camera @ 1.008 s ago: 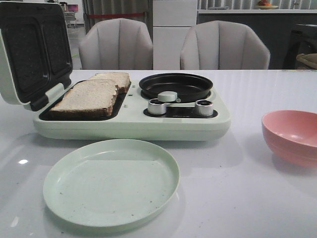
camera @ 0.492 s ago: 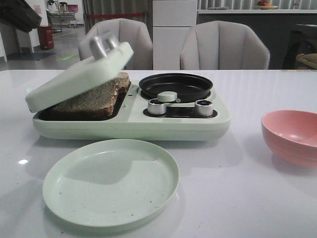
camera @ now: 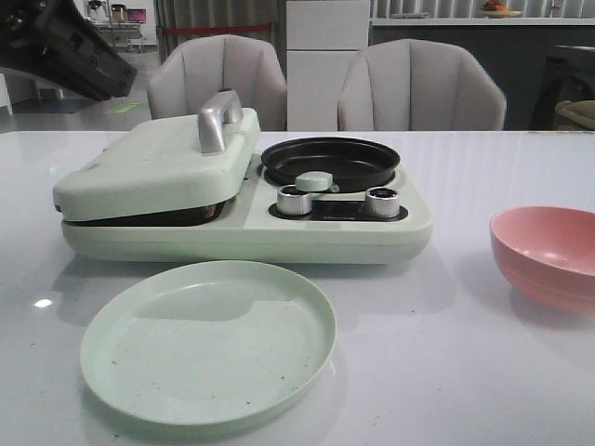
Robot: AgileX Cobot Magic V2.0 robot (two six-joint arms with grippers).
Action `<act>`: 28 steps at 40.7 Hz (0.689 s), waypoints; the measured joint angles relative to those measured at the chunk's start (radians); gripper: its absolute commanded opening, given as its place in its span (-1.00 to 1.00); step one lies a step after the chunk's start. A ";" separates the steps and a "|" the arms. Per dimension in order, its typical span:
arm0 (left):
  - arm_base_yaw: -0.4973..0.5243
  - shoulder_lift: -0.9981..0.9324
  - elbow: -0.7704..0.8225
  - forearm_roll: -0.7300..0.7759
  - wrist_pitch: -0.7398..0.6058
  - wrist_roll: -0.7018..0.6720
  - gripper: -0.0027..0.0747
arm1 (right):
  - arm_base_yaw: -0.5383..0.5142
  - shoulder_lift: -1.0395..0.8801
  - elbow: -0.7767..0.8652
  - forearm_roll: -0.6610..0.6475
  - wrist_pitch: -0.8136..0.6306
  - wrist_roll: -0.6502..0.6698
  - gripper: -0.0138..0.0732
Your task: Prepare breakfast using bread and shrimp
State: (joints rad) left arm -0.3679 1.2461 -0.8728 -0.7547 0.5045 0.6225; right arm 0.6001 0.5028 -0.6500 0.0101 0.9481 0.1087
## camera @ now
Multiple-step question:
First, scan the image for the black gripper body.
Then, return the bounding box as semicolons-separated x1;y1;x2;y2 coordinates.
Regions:
1;0;137;101

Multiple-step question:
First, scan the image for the green breakfast maker lid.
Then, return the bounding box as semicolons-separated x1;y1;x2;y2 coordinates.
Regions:
53;108;260;227

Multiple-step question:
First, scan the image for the pink bowl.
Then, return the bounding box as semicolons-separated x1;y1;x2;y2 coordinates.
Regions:
490;205;594;315

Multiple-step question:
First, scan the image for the bread slice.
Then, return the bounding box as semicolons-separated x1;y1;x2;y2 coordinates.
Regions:
175;203;223;226

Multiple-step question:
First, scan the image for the green breakfast maker base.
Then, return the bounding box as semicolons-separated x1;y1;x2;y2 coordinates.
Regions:
61;154;432;264

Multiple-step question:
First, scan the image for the red barrier belt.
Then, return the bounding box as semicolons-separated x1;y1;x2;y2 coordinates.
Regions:
162;23;272;35

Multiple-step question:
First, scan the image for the left grey armchair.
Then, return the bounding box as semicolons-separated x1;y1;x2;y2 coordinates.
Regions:
147;34;287;131

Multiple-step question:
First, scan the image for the grey armchair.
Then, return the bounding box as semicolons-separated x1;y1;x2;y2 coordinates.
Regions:
337;39;507;131
147;34;287;131

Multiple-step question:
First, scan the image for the white cabinet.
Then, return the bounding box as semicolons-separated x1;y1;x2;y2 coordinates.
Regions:
285;1;370;131

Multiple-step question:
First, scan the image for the left silver control knob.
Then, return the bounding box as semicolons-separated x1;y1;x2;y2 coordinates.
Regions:
276;185;312;216

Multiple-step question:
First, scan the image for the silver control knob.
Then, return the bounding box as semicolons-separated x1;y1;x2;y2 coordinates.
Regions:
364;187;401;218
276;185;312;216

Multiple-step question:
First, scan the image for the black round frying pan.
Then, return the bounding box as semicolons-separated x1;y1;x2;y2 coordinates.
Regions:
261;137;401;193

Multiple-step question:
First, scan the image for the light green round plate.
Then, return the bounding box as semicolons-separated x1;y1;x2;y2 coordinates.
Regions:
80;260;337;427

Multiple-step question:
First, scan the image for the right grey armchair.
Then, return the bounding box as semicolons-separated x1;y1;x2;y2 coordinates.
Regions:
337;39;507;131

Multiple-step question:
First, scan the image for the right silver control knob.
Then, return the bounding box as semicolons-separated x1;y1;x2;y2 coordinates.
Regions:
364;187;401;218

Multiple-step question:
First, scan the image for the fruit bowl on counter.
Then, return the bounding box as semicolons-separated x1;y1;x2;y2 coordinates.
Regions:
480;0;522;19

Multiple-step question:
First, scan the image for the dark grey counter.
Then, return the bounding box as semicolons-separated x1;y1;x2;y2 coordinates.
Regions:
370;18;594;130

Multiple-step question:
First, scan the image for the beige cushion at right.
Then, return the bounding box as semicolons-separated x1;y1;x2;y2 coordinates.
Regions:
555;99;595;131

